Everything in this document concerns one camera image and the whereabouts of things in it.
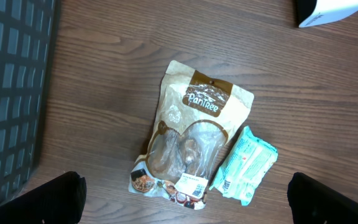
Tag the white barcode scanner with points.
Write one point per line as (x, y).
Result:
(318, 12)

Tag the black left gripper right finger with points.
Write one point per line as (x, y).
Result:
(313, 202)

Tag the dark grey plastic basket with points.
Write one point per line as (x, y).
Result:
(28, 34)

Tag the brown snack wrapper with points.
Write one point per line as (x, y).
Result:
(196, 117)

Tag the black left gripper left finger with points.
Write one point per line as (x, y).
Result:
(61, 200)

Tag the teal tissue pack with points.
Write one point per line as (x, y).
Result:
(244, 168)

